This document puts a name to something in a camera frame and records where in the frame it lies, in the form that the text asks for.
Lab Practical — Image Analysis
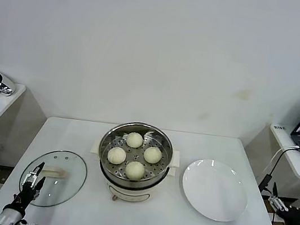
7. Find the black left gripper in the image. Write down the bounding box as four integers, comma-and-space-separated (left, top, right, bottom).
10, 157, 48, 214

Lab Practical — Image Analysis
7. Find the round glass pot lid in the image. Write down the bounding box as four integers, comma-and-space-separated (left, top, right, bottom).
16, 143, 91, 214

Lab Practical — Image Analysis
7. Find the white steamed baozi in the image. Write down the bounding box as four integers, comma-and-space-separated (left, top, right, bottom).
125, 131, 145, 150
142, 145, 164, 166
106, 145, 128, 166
123, 160, 147, 182

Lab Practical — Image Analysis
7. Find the steel steamer pot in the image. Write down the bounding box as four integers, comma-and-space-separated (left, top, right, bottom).
84, 136, 183, 210

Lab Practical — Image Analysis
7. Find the stainless steel steamer basket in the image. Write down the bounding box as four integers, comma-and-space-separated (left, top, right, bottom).
95, 116, 178, 189

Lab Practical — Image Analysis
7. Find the white side table with label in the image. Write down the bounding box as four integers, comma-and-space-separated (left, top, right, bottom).
253, 122, 300, 225

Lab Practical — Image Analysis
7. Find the white round plate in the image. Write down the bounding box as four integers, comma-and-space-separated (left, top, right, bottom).
176, 156, 254, 225

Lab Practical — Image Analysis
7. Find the black adapter with cable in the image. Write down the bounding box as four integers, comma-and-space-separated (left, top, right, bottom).
253, 149, 287, 224

